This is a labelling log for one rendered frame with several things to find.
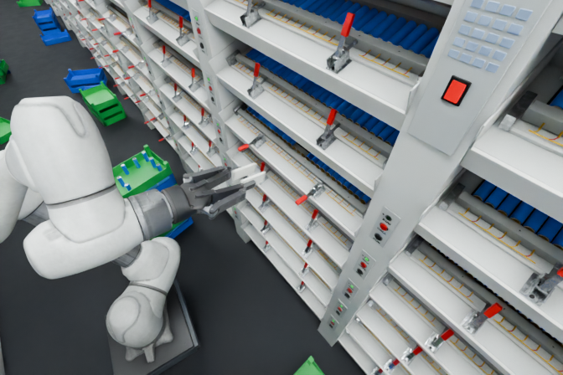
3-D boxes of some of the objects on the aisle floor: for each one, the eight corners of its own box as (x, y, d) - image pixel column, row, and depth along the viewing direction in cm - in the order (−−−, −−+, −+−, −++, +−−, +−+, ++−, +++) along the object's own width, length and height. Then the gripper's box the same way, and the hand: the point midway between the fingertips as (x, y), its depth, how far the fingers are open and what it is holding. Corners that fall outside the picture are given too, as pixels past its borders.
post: (245, 243, 168) (145, -314, 41) (236, 233, 173) (122, -296, 46) (271, 224, 177) (253, -280, 50) (262, 215, 182) (224, -268, 55)
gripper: (182, 223, 49) (282, 180, 63) (148, 170, 58) (243, 142, 72) (183, 248, 54) (276, 202, 68) (152, 195, 63) (240, 164, 76)
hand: (249, 176), depth 68 cm, fingers open, 3 cm apart
